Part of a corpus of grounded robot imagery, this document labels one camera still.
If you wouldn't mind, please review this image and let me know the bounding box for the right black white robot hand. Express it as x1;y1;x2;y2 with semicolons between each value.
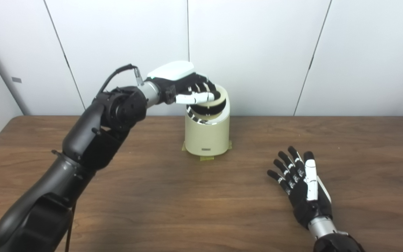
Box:
267;146;333;230

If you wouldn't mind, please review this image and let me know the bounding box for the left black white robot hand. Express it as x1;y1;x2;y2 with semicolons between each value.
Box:
147;61;222;105

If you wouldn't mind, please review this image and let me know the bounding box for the cream round bin lid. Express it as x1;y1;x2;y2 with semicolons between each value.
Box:
187;85;228;118

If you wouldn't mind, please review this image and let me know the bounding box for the cream-colored bin body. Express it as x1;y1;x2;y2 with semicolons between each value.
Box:
182;87;231;157

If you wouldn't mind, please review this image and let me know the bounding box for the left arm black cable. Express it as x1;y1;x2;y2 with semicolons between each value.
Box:
65;64;142;252

